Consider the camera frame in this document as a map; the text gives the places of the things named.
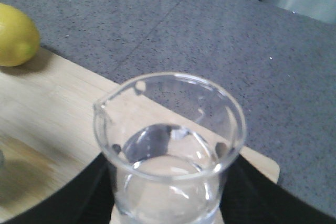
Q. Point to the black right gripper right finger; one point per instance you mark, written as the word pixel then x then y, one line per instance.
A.
pixel 250 197

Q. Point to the wooden cutting board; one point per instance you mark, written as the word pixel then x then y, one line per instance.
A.
pixel 47 135

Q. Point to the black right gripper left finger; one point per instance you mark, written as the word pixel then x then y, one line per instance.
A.
pixel 85 199

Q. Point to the glass beaker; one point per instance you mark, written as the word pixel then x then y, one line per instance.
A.
pixel 170 139

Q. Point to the yellow lemon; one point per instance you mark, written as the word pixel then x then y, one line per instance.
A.
pixel 20 37

